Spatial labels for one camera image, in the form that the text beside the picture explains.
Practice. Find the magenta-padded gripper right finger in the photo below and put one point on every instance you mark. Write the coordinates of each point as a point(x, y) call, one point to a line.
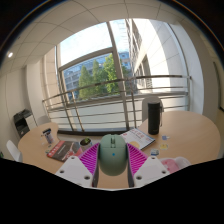
point(151, 169)

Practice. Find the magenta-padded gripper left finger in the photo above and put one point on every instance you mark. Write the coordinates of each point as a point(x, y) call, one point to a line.
point(74, 170)

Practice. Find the mint green computer mouse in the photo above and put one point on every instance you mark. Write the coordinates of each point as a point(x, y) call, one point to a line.
point(113, 158)

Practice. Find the white pink-printed mouse pad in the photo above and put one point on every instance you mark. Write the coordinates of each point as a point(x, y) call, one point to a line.
point(173, 164)

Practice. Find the blue white sticker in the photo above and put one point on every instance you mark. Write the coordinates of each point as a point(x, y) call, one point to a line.
point(154, 152)

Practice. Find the red magazine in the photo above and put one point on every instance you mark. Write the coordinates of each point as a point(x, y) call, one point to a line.
point(63, 150)

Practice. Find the round yellow sticker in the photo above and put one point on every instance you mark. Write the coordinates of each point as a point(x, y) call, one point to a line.
point(164, 146)

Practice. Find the white red-printed plant mug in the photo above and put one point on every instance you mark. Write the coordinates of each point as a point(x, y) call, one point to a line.
point(85, 143)

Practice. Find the light blue picture book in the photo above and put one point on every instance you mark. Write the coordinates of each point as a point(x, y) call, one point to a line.
point(140, 138)

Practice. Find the small blue sticker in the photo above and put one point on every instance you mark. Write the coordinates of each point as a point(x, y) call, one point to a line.
point(165, 137)

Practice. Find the small white blue cup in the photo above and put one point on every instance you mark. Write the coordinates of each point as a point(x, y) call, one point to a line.
point(47, 136)

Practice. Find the black drink bottle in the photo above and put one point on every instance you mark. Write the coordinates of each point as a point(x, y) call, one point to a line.
point(154, 118)

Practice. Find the black printer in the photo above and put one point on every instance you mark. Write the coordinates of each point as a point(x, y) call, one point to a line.
point(22, 123)

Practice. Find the metal window railing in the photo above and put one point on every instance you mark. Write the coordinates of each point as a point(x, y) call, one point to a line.
point(100, 101)

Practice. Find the round ceiling light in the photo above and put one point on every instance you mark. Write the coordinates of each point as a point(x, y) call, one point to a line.
point(10, 54)

